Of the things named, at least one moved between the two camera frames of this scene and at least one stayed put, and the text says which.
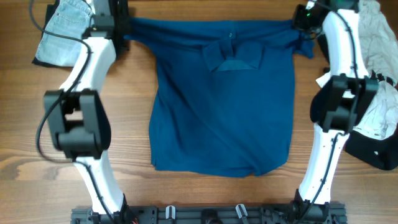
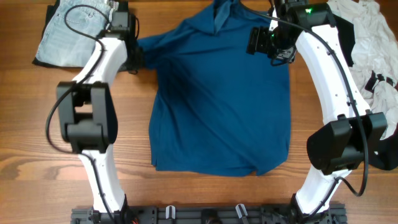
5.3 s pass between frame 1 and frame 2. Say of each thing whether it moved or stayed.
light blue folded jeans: stayed
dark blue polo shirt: moved
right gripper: moved
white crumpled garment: stayed
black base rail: stayed
